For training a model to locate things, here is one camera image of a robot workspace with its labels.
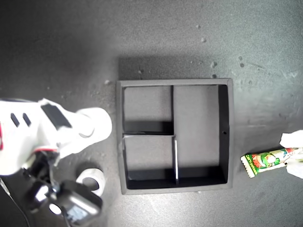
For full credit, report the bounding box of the black tray with wells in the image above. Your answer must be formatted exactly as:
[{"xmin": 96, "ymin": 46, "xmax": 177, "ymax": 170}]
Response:
[{"xmin": 116, "ymin": 78, "xmax": 235, "ymax": 195}]

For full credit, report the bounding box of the green printed snack bar wrapper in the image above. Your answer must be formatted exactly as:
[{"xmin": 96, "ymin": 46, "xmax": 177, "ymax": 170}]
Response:
[{"xmin": 241, "ymin": 146, "xmax": 303, "ymax": 179}]

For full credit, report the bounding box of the thin grey cable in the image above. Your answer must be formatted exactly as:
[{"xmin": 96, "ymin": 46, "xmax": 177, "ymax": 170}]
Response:
[{"xmin": 0, "ymin": 177, "xmax": 31, "ymax": 227}]

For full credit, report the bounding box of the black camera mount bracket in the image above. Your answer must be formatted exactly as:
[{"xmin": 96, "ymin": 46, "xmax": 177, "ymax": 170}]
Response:
[{"xmin": 22, "ymin": 151, "xmax": 60, "ymax": 213}]

